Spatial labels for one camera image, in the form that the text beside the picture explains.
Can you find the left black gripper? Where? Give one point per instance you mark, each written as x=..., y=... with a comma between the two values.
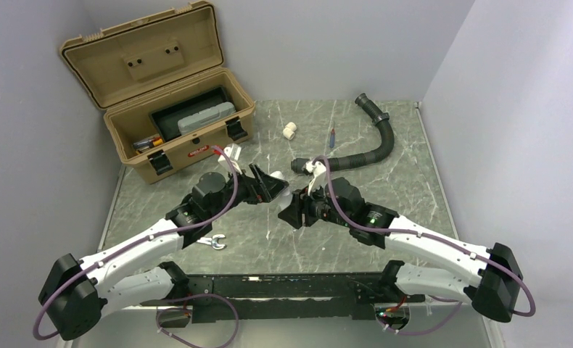
x=262, y=187

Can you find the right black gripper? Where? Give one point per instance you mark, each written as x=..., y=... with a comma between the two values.
x=301, y=203

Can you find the white remote control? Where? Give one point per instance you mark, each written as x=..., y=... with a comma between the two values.
x=278, y=187

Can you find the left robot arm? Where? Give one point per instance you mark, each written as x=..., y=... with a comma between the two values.
x=78, y=293

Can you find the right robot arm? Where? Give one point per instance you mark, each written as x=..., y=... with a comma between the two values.
x=489, y=279

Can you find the white pipe fitting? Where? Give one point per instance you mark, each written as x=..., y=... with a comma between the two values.
x=289, y=131

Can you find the silver open-end wrench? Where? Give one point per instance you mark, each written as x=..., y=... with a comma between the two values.
x=214, y=241

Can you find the grey plastic case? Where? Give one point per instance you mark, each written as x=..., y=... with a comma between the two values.
x=192, y=123

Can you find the orange black tool in toolbox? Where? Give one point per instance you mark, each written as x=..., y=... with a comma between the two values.
x=147, y=144

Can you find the black tray in toolbox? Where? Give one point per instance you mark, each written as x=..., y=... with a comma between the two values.
x=165, y=119

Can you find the tan plastic toolbox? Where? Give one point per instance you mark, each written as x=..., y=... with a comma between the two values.
x=144, y=65

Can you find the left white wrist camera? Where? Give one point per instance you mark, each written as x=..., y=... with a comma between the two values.
x=231, y=152

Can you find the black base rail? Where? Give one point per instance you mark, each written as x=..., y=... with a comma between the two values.
x=287, y=296

